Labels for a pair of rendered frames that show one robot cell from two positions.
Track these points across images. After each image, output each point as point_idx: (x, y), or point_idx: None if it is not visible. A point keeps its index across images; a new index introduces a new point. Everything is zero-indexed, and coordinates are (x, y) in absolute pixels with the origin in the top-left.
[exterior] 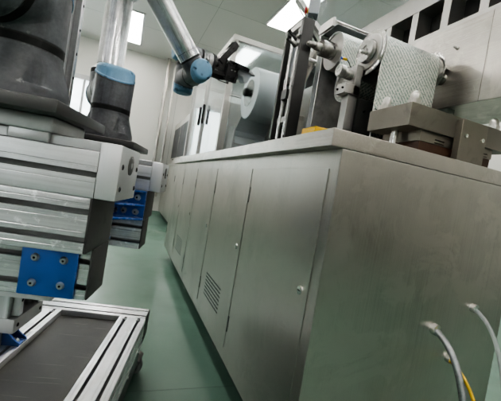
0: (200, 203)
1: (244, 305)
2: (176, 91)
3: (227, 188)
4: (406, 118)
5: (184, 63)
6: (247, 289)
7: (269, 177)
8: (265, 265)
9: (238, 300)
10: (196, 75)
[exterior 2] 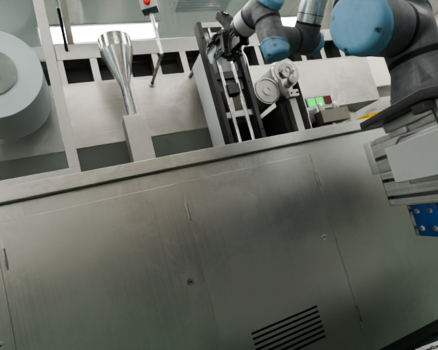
0: (104, 273)
1: (375, 268)
2: (287, 52)
3: (245, 195)
4: (348, 114)
5: (320, 26)
6: (370, 252)
7: (345, 153)
8: (382, 217)
9: (361, 276)
10: (322, 46)
